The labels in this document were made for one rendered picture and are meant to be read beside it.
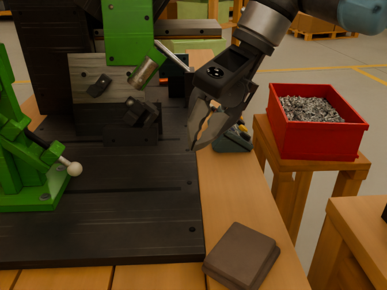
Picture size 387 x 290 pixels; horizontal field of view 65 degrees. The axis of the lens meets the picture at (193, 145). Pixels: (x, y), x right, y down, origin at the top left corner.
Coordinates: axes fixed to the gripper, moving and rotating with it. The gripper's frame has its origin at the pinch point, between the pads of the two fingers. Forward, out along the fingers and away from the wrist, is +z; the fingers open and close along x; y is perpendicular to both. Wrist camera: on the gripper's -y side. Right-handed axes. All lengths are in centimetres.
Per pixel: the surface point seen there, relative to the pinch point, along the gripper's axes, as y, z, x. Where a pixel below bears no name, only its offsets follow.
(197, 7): 258, -40, 134
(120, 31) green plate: 13.2, -8.9, 31.8
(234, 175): 11.8, 4.5, -7.8
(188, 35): 31.2, -15.1, 24.4
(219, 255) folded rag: -10.7, 7.9, -13.6
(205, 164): 12.9, 6.6, -1.2
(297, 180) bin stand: 81, 15, -25
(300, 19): 616, -135, 93
